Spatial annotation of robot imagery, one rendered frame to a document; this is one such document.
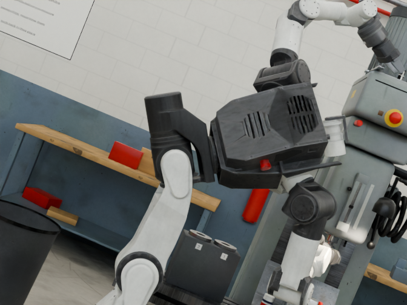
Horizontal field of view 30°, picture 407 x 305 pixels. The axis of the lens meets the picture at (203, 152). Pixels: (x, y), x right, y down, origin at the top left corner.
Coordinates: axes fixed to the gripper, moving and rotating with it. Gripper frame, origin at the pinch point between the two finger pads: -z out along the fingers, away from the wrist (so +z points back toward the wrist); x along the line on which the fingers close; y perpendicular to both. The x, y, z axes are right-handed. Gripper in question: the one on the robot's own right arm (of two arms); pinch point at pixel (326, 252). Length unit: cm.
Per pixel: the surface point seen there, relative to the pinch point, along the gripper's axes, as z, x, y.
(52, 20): -321, 375, -62
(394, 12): -16, 15, -95
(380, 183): 7.0, -9.0, -30.7
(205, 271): 16.6, 34.4, 22.9
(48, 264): -240, 235, 120
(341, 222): 12.8, -3.1, -13.1
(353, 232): 7.3, -7.3, -11.2
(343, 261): -38.8, -1.2, 3.5
